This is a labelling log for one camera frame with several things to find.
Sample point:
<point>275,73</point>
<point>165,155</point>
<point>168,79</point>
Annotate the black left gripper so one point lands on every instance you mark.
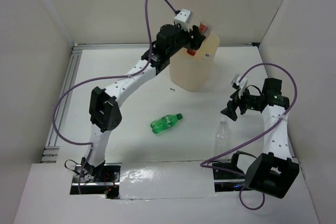
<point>198,39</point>

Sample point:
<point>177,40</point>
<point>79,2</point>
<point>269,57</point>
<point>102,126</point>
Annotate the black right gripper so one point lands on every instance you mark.
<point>230,110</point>

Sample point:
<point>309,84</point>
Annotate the red cap label bottle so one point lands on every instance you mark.
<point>205,29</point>

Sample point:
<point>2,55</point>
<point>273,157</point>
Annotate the clear bottle blue-white cap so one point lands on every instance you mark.
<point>220,144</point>

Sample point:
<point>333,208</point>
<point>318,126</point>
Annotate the green plastic bottle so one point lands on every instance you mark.
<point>165,122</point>

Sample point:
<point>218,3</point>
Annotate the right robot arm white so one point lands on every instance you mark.
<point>273,171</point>

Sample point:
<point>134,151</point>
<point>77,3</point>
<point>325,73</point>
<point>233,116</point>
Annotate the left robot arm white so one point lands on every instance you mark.
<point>105,104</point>

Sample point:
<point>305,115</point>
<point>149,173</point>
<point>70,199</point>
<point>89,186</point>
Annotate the beige plastic bin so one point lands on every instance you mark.
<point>190,72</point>

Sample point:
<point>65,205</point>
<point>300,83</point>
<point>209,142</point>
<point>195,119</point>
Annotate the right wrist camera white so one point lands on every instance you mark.
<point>240,84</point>

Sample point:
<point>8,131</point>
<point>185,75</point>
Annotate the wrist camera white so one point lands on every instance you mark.
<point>240,84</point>
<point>183,18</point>

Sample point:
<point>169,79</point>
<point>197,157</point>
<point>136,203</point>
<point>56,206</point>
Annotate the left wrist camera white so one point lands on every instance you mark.
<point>183,18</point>

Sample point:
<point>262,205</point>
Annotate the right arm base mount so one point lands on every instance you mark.
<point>227,177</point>

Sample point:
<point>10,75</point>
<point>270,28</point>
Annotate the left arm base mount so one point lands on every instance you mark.
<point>107,183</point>

